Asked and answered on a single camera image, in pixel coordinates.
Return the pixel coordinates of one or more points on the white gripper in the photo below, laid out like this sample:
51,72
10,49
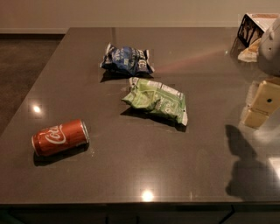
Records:
270,52

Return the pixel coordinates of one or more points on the black wire basket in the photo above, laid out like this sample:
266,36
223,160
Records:
254,25

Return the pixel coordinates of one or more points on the red coke can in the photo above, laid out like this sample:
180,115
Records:
62,137

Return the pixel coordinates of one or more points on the green chip bag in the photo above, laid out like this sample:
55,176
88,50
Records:
157,99

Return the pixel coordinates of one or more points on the blue chip bag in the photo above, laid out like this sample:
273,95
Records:
127,60

